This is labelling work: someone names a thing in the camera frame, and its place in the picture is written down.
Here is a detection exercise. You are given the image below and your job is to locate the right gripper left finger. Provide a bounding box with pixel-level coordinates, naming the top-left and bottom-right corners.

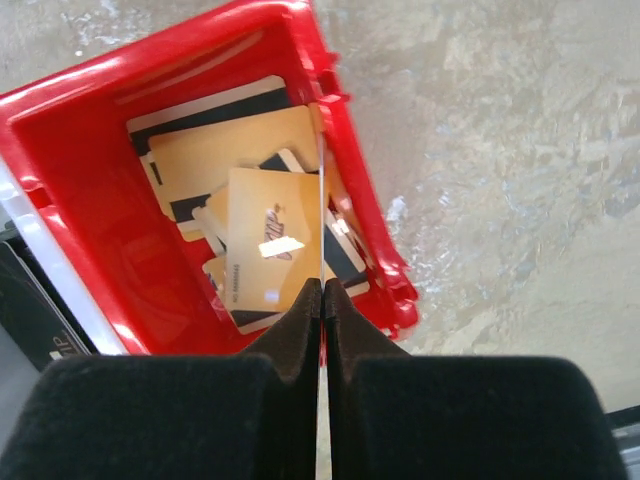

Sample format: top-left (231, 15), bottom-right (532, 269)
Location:
top-left (1, 279), bottom-right (322, 479)

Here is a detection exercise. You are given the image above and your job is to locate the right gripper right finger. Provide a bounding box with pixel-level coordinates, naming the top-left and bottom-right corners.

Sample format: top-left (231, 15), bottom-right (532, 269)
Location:
top-left (323, 280), bottom-right (627, 479)

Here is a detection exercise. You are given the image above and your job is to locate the gold card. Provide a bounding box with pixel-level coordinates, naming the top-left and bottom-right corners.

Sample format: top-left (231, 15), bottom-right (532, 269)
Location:
top-left (310, 103), bottom-right (333, 479)

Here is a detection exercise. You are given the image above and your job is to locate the red plastic bin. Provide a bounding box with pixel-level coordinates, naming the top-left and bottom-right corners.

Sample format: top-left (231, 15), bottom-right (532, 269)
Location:
top-left (1, 1), bottom-right (418, 355)

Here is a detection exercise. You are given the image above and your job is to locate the black cards pile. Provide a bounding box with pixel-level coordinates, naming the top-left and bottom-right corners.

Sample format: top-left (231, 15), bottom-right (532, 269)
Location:
top-left (1, 238), bottom-right (98, 371)

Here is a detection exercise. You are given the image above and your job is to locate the gold cards pile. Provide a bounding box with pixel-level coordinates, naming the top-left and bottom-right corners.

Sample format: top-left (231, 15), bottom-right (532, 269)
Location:
top-left (126, 75), bottom-right (370, 334)

